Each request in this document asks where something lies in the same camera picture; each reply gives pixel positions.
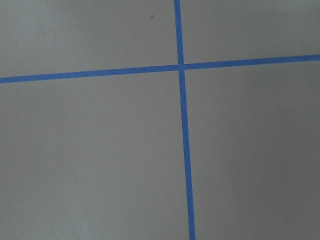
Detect blue tape grid lines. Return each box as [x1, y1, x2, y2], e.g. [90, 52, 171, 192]
[0, 0, 320, 240]

